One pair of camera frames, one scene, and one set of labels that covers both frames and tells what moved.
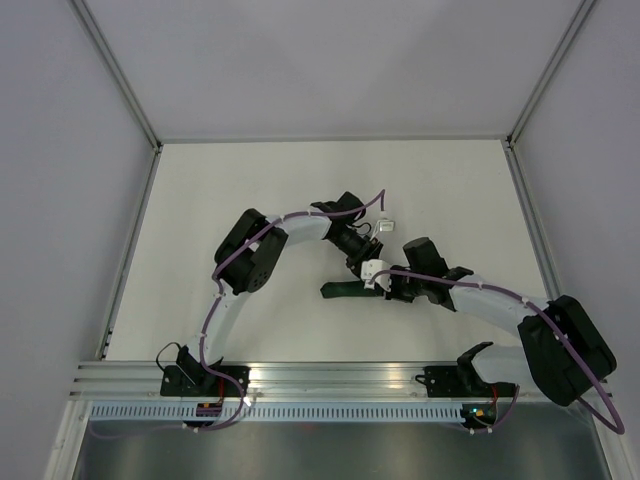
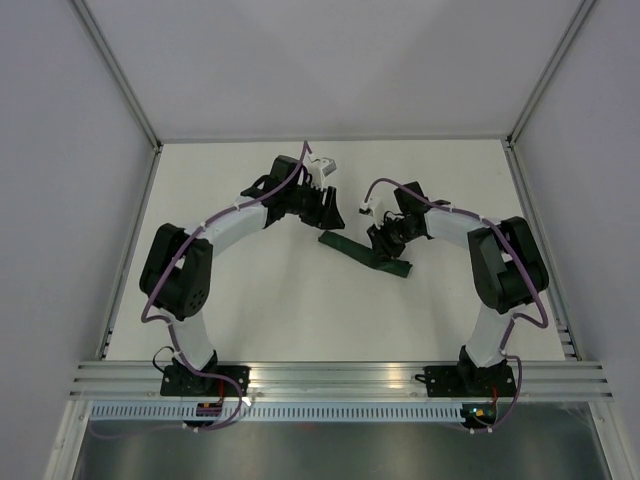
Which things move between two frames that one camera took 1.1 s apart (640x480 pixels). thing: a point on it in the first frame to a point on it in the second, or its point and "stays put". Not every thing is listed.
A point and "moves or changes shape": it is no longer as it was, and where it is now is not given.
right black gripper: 394,295 to 380,243
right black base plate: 453,382 stays put
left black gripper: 368,249 to 324,217
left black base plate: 196,381 stays put
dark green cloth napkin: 352,288 moves or changes shape
